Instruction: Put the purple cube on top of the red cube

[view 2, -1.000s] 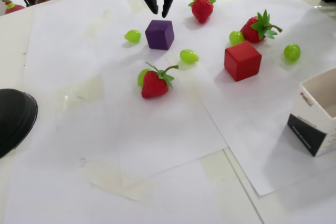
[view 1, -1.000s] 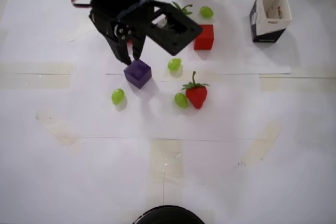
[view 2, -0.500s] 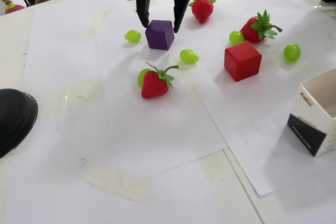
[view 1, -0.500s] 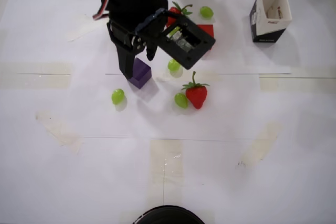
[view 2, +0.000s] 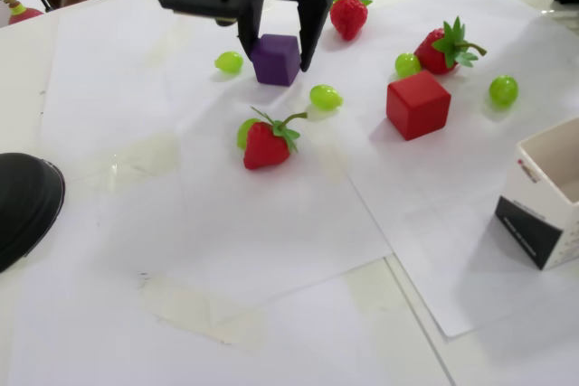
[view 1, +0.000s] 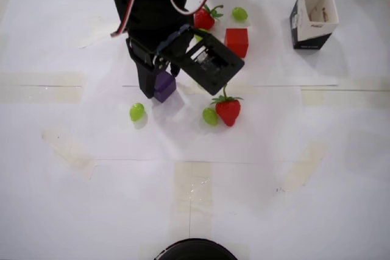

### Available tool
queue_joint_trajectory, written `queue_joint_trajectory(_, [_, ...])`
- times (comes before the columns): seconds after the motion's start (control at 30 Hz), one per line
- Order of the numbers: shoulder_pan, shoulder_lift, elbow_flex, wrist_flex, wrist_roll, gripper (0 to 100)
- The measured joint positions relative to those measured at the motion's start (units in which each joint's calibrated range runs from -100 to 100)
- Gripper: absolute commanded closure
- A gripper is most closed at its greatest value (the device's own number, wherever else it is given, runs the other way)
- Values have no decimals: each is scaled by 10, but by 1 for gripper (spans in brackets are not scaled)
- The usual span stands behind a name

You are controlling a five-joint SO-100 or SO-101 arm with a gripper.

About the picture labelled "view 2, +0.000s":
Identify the purple wooden cube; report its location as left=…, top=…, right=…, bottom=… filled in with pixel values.
left=251, top=33, right=303, bottom=87

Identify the red wooden cube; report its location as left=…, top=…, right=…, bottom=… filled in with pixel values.
left=385, top=70, right=452, bottom=142

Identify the green plastic grape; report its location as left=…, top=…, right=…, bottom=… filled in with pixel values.
left=236, top=118, right=262, bottom=151
left=488, top=74, right=519, bottom=109
left=308, top=84, right=344, bottom=112
left=214, top=51, right=244, bottom=75
left=394, top=52, right=422, bottom=80

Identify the long-stemmed red plastic strawberry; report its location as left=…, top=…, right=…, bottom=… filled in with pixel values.
left=242, top=106, right=308, bottom=171

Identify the red fire extinguisher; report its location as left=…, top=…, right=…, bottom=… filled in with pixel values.
left=0, top=0, right=55, bottom=28

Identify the white and black open carton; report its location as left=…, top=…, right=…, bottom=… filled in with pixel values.
left=494, top=117, right=579, bottom=272

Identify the black round dome object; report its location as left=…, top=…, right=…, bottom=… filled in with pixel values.
left=0, top=153, right=67, bottom=274

